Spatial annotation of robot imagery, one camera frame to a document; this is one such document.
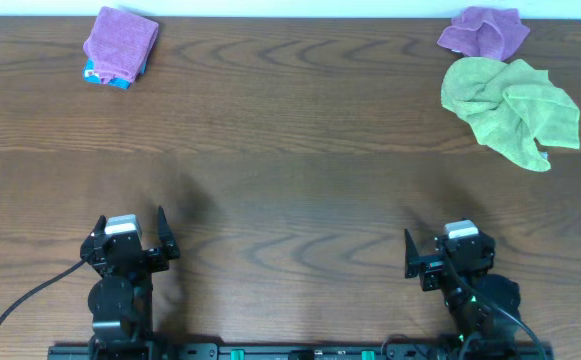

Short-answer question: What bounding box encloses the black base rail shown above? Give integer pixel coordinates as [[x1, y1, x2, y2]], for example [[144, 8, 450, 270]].
[[47, 341, 542, 360]]

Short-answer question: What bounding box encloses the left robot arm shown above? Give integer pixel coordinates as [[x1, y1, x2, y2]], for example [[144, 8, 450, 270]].
[[80, 207, 180, 359]]

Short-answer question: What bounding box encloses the olive green crumpled cloth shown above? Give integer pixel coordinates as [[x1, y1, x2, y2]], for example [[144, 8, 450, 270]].
[[440, 57, 507, 121]]

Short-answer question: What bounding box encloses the crumpled purple cloth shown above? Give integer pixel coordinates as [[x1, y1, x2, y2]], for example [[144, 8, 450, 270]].
[[437, 6, 530, 61]]

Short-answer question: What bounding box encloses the folded purple cloth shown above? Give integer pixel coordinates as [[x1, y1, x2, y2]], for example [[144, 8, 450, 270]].
[[83, 6, 159, 84]]

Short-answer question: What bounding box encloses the light green cloth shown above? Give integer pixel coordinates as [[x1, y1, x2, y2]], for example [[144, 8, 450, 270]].
[[471, 60, 580, 172]]

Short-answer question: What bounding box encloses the folded blue cloth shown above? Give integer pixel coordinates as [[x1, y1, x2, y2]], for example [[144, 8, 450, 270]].
[[82, 58, 147, 90]]

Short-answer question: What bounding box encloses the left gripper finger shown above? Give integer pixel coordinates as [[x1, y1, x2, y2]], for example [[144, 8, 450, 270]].
[[89, 215, 107, 239], [157, 206, 180, 260]]

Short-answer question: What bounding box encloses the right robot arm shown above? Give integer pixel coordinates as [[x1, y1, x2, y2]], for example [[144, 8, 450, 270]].
[[404, 221, 521, 359]]

